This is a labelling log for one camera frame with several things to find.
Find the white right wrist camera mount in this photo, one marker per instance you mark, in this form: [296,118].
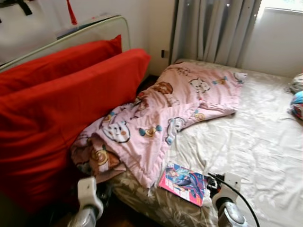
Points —
[232,182]

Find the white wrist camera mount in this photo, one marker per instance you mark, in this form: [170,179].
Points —
[232,182]
[87,194]

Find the bed with beige floral sheet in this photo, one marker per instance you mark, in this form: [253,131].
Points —
[255,142]

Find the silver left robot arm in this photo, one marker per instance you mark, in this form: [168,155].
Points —
[83,220]

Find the red white blue striped pillow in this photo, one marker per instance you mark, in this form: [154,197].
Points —
[298,103]

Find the grey pleated curtain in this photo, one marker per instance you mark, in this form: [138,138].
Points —
[213,28]

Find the pink cartoon print quilt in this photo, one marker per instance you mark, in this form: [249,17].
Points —
[189,104]

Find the flat red cushion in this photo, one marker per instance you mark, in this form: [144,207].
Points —
[47,59]

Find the colourful comic book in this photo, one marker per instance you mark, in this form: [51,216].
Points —
[184,184]

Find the dark wall outlet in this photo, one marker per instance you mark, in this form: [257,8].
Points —
[164,53]

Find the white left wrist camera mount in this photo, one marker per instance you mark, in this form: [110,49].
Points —
[87,194]

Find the bright window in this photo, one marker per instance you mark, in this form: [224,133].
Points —
[284,4]

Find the red hanging tassel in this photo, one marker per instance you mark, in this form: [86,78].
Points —
[71,14]

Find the large red folded cushion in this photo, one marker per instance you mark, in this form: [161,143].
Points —
[57,118]

